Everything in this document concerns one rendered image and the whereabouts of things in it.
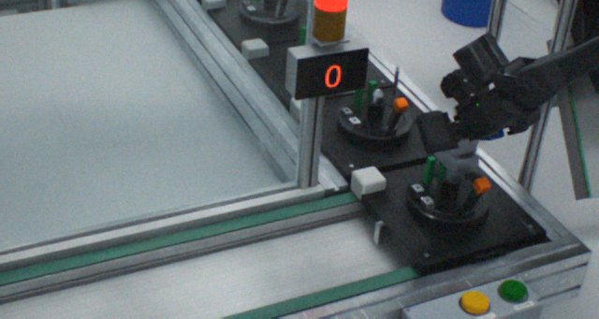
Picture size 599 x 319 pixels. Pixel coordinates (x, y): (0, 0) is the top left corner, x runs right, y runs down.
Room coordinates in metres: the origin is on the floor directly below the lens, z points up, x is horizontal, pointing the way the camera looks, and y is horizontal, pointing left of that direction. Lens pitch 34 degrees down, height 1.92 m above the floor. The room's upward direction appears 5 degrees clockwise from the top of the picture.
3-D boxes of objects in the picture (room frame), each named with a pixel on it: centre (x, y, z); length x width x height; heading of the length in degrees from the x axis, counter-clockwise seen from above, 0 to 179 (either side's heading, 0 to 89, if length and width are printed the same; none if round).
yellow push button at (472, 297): (1.05, -0.27, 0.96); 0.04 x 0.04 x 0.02
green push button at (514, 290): (1.08, -0.33, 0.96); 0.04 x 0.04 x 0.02
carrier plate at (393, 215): (1.28, -0.24, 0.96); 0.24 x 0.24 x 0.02; 28
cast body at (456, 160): (1.28, -0.24, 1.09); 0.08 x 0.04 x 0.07; 28
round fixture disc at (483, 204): (1.28, -0.24, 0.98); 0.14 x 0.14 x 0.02
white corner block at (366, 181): (1.32, -0.11, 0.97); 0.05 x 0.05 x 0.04; 28
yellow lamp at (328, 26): (1.29, -0.02, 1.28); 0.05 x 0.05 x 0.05
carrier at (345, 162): (1.50, -0.12, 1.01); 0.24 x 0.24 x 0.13; 28
